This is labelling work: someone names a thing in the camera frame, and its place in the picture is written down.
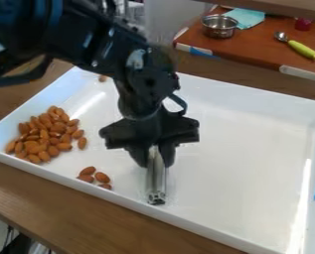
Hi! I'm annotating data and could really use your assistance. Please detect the light blue cloth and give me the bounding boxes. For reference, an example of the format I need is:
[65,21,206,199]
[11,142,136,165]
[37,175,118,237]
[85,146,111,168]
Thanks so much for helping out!
[222,7,267,31]

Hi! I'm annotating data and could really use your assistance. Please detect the small pile of brown almonds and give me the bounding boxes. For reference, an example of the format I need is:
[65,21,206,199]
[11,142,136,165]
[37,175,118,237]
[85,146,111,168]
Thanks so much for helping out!
[76,165,113,191]

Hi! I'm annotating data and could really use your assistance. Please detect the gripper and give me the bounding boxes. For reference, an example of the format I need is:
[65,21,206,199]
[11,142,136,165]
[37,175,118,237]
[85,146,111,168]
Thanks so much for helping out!
[96,106,202,169]

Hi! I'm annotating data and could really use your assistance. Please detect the spoon with green handle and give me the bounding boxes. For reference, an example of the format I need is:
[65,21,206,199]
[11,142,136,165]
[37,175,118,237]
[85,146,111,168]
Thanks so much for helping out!
[272,31,315,61]

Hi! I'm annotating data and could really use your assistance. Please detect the white tray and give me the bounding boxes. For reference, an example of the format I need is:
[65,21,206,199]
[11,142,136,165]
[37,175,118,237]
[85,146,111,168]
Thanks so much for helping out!
[0,65,315,254]

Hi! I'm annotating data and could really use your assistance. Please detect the red cup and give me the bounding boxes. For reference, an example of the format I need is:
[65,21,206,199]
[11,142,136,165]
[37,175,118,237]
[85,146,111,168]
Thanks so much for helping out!
[293,17,314,32]

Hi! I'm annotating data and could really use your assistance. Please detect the silver pot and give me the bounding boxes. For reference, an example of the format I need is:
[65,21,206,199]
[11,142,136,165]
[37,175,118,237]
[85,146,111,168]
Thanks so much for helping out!
[201,14,239,40]

